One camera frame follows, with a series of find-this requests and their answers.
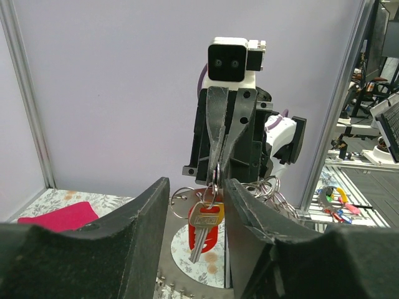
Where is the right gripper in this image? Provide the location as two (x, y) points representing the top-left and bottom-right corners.
(183, 86), (272, 185)

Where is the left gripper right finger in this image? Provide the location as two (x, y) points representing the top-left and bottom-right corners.
(223, 178), (399, 299)

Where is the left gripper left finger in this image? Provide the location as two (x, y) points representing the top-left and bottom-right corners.
(1, 177), (170, 298)

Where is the metal ring key organizer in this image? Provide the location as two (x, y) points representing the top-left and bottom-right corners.
(157, 179), (301, 298)

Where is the silver key with red tag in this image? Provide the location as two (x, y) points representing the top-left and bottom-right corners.
(189, 202), (219, 263)

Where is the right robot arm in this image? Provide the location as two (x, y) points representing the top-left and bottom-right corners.
(182, 87), (307, 185)

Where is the magenta folded cloth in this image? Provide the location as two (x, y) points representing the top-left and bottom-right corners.
(17, 201), (99, 232)

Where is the black keyboard on stand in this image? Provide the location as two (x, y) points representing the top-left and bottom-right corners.
(374, 100), (398, 163)

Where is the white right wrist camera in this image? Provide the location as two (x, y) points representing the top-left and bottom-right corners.
(197, 37), (266, 93)

